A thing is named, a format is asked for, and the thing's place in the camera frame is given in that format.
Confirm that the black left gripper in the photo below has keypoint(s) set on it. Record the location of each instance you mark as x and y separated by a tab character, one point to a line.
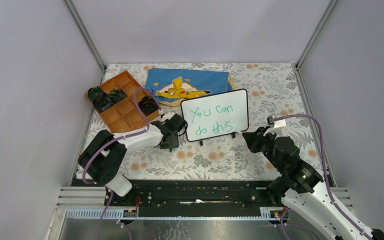
173	145

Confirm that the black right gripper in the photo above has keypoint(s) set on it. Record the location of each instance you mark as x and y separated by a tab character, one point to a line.
252	139

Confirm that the white whiteboard black frame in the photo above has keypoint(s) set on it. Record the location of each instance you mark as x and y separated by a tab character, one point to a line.
216	115

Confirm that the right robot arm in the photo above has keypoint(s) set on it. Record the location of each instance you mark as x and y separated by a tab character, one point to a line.
302	188

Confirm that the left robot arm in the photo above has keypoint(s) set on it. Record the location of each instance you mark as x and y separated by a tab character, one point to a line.
103	157

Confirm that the dark rolled fabric orange pattern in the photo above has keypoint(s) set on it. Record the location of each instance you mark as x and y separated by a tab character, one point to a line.
148	105

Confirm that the wooden compartment tray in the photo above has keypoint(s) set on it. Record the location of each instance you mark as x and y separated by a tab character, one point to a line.
125	116

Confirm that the blue Pikachu cloth bag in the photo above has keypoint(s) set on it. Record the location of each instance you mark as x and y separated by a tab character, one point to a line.
172	86

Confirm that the dark green rolled fabric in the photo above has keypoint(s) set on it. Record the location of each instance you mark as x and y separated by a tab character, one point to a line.
117	95

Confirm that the dark rolled fabric front left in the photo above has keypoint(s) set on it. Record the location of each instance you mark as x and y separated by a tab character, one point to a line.
102	103

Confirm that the dark rolled fabric back left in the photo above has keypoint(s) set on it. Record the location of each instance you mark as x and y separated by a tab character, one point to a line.
94	92

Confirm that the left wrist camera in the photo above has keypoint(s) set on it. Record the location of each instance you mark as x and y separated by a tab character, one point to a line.
165	116

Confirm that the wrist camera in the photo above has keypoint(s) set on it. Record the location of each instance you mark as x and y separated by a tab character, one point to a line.
165	116
276	123

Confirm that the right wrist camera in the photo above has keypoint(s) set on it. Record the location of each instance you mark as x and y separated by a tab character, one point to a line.
276	123

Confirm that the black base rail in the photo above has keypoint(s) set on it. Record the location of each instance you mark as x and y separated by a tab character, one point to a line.
198	198

